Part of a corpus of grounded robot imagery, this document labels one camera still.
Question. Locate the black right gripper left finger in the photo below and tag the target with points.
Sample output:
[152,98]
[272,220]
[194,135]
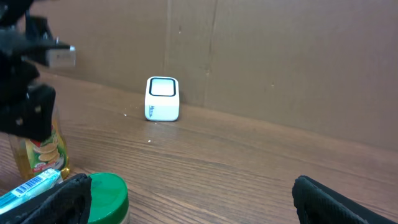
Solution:
[67,202]

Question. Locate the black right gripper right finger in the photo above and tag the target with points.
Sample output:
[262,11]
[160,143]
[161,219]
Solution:
[318,204]

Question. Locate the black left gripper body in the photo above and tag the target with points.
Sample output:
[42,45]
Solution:
[26,108]

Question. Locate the green lid glass jar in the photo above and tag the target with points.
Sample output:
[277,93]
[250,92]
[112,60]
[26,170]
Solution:
[110,201]

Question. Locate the yellow oil bottle silver cap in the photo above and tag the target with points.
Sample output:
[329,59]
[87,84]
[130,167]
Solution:
[33,157]

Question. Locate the teal Kleenex tissue pack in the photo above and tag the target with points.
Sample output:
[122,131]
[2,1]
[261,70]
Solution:
[30,189]

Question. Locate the white barcode scanner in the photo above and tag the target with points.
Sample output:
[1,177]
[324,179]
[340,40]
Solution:
[162,99]

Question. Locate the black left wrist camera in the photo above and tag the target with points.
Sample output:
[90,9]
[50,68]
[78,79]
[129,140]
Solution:
[61,58]

